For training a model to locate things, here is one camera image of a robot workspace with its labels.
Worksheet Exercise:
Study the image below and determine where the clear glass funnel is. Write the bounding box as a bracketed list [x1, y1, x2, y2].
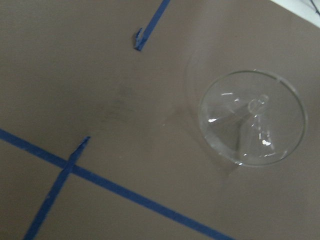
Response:
[198, 69, 308, 167]

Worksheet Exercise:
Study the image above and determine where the brown paper table cover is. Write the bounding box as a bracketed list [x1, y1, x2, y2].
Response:
[0, 0, 320, 240]

